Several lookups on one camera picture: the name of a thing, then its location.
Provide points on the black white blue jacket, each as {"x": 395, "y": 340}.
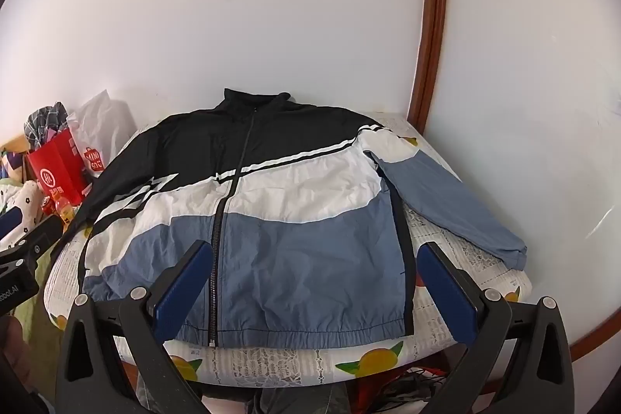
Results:
{"x": 291, "y": 220}

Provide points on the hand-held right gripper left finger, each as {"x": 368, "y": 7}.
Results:
{"x": 182, "y": 292}

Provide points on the brown wooden door frame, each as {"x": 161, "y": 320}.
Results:
{"x": 429, "y": 31}

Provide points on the white polka dot cloth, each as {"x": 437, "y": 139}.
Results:
{"x": 24, "y": 205}

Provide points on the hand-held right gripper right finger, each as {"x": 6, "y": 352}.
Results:
{"x": 446, "y": 292}

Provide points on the fruit print tablecloth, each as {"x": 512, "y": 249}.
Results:
{"x": 465, "y": 259}

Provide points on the light green cloth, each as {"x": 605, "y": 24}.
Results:
{"x": 34, "y": 312}

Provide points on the dark grey cloth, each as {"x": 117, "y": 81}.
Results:
{"x": 291, "y": 402}

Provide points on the plaid cloth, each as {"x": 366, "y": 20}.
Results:
{"x": 46, "y": 123}

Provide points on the red paper bag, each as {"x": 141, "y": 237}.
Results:
{"x": 58, "y": 166}

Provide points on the white plastic bag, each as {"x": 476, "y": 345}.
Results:
{"x": 104, "y": 128}

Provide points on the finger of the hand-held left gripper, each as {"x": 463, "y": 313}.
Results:
{"x": 10, "y": 222}

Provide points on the orange drink bottle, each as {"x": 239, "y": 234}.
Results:
{"x": 62, "y": 209}

